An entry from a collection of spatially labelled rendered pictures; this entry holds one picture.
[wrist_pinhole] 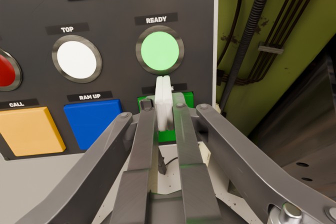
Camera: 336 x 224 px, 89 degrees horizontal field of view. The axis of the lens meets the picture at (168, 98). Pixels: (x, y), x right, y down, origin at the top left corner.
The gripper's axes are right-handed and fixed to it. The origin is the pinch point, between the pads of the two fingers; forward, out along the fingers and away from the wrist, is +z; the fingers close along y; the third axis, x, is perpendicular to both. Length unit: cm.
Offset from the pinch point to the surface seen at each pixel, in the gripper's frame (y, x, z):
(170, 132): 0.1, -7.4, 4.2
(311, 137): 31.1, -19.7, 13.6
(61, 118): -15.0, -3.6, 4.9
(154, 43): -0.6, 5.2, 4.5
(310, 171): 34.0, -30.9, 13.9
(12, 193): -111, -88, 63
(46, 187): -88, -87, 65
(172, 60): 1.3, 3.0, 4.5
